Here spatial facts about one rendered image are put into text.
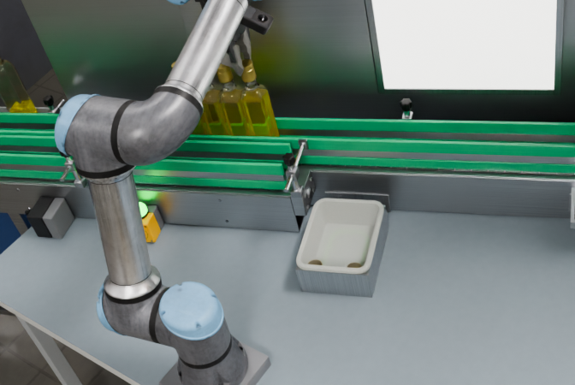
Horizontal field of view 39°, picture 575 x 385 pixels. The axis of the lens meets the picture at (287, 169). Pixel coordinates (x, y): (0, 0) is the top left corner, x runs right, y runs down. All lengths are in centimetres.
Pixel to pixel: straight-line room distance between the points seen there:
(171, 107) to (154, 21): 75
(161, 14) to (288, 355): 91
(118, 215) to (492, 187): 88
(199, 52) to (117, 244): 40
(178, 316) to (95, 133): 40
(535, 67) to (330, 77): 49
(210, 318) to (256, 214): 50
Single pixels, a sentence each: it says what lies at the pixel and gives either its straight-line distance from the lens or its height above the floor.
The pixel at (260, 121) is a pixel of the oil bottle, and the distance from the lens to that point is 200.
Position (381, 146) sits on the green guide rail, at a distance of 194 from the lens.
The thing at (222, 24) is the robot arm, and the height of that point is 144.
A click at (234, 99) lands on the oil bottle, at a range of 198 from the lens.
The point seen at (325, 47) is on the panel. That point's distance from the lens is 200.
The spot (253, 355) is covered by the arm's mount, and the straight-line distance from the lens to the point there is 181.
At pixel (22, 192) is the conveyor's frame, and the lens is 235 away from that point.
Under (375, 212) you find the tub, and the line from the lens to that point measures 198.
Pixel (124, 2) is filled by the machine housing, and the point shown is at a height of 124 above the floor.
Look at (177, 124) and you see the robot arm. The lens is 143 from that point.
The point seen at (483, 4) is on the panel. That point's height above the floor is 123.
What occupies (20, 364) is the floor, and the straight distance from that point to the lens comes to 312.
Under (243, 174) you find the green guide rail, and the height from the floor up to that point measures 93.
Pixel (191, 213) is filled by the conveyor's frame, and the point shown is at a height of 80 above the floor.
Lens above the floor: 222
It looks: 41 degrees down
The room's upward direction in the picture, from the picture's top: 15 degrees counter-clockwise
